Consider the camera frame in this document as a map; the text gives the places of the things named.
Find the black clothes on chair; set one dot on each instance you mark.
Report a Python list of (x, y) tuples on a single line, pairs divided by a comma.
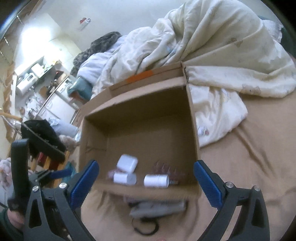
[(43, 139)]

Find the beige bed sheet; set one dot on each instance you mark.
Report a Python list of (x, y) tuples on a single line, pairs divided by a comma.
[(260, 151)]

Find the dark grey fuzzy blanket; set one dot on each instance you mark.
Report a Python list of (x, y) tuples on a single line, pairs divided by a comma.
[(100, 45)]

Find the white rectangular device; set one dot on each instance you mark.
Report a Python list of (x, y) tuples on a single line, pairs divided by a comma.
[(153, 209)]

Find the person's left hand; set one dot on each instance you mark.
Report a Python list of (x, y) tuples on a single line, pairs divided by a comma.
[(17, 219)]

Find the white bottle with red band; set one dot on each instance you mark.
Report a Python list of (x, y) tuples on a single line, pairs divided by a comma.
[(122, 178)]

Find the white bottle with blue label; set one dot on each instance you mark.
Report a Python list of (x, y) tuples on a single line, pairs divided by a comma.
[(156, 181)]

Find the teal cloth on bed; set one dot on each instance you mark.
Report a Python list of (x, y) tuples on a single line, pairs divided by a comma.
[(81, 90)]

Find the white earbuds case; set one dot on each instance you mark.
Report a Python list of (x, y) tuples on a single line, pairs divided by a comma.
[(127, 163)]

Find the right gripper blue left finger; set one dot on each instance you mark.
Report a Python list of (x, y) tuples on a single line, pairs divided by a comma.
[(51, 212)]

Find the translucent pink hair claw clip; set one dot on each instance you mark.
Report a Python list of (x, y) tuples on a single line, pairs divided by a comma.
[(176, 177)]

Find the brown cardboard box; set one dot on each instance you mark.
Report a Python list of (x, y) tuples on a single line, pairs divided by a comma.
[(149, 116)]

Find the cream rumpled duvet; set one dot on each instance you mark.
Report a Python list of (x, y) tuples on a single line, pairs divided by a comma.
[(226, 50)]

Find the white washing machine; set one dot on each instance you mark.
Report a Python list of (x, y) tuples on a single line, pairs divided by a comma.
[(26, 84)]

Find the black gadget with cord loop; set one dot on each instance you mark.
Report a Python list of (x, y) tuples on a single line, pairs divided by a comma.
[(145, 226)]

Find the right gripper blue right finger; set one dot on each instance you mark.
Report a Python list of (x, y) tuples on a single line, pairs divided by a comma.
[(252, 222)]

